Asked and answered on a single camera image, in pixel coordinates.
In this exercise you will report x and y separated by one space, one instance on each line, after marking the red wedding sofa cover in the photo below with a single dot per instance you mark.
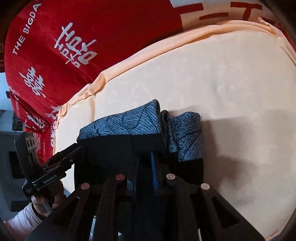
52 49

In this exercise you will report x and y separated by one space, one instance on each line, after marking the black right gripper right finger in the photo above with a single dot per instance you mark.
190 209

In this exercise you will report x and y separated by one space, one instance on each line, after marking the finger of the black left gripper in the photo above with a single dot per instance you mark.
59 156
64 165

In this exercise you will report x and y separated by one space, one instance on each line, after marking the cream seat cushion cover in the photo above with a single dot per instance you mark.
240 77

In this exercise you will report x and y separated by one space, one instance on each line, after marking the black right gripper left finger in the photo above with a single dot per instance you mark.
101 206

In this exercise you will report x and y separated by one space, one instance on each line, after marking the black pants with blue trim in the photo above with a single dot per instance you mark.
144 144

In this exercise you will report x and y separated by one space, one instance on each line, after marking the person left hand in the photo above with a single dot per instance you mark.
49 199

